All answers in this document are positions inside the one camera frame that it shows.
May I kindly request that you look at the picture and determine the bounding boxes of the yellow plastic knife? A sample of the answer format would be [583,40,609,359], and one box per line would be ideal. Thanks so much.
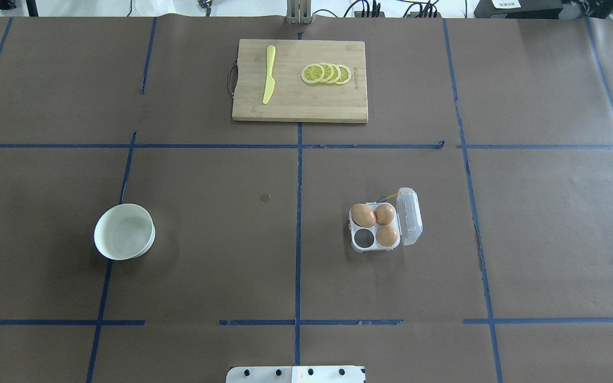
[262,45,276,105]

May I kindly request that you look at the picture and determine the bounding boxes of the yellow lemon slices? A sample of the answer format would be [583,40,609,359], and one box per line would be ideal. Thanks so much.
[300,62,353,86]

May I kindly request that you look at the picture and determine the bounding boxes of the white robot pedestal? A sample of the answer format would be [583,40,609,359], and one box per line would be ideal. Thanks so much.
[226,365,367,382]

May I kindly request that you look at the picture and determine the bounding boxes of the wooden cutting board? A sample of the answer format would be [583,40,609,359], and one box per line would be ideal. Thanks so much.
[232,39,368,123]

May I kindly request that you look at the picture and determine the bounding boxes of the clear plastic egg box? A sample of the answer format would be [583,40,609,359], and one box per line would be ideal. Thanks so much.
[348,187,424,254]

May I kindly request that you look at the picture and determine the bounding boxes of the white bowl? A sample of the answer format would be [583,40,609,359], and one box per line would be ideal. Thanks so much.
[93,203,156,261]

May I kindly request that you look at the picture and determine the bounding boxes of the brown egg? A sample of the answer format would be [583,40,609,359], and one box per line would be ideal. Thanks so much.
[374,203,396,226]
[350,203,376,228]
[376,225,400,247]

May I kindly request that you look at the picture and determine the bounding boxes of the aluminium frame post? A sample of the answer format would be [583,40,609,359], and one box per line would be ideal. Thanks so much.
[286,0,313,24]

